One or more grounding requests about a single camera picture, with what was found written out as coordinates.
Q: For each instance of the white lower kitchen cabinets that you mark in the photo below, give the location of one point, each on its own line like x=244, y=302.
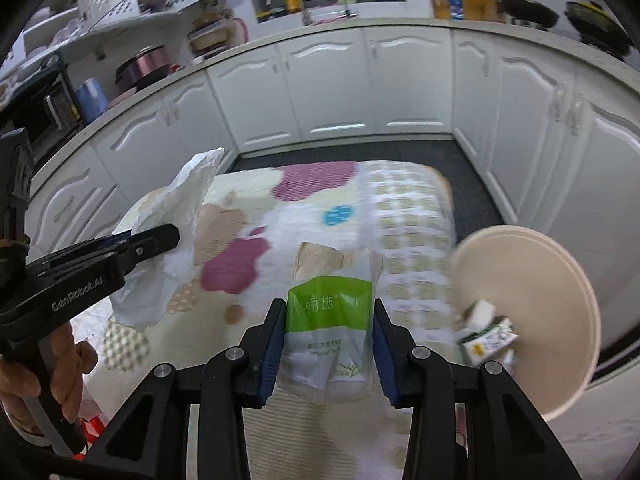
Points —
x=550, y=125

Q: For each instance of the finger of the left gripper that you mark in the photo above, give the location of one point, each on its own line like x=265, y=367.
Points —
x=132, y=249

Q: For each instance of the small cartons in bin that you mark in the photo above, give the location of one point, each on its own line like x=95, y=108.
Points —
x=480, y=347

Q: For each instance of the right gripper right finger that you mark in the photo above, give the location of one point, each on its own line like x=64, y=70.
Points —
x=392, y=345

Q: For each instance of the blue kettle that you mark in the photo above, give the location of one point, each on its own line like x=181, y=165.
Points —
x=92, y=100

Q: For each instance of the black frying pan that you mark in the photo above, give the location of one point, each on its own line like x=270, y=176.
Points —
x=529, y=11

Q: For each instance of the black microwave oven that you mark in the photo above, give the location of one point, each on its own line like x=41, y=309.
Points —
x=47, y=108

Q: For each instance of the brown paper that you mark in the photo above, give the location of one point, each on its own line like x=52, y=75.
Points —
x=314, y=260

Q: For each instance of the patterned quilted table cover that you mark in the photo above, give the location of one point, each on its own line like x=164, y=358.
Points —
x=261, y=230

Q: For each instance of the dark wok yellow rim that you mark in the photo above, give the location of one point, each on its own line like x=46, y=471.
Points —
x=598, y=29

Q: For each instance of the yellow oil bottle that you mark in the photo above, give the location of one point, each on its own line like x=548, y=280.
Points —
x=292, y=6

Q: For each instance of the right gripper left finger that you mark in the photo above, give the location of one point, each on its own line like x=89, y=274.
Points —
x=263, y=346

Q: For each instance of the pink rice cooker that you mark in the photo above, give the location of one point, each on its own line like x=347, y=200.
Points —
x=148, y=66

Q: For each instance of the white plastic bag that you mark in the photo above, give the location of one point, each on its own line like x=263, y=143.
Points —
x=169, y=220

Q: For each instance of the wooden cutting board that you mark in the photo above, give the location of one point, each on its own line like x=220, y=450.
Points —
x=468, y=10

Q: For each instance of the green white tissue pack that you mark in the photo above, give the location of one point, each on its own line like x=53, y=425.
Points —
x=328, y=343

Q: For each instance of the dark ribbed floor mat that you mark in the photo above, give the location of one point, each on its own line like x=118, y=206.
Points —
x=413, y=175

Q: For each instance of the beige round trash bin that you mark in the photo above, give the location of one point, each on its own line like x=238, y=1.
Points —
x=535, y=282

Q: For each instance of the white foam block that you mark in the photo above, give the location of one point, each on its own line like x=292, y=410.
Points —
x=479, y=316

